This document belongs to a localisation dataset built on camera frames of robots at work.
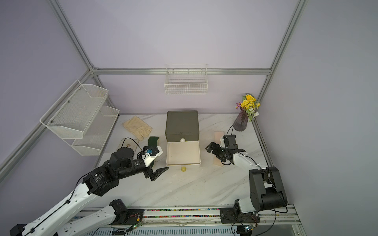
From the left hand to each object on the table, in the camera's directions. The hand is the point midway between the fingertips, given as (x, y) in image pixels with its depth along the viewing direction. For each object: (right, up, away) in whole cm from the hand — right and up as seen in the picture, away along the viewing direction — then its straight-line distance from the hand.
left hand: (161, 160), depth 67 cm
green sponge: (-14, +5, +34) cm, 37 cm away
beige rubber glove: (-28, +15, +44) cm, 54 cm away
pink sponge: (+34, +9, +40) cm, 53 cm away
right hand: (+27, -1, +24) cm, 36 cm away
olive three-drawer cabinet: (+8, +17, +19) cm, 27 cm away
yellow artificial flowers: (+51, +30, +25) cm, 64 cm away
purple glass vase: (+50, +18, +40) cm, 66 cm away
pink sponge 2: (+29, -6, +21) cm, 36 cm away
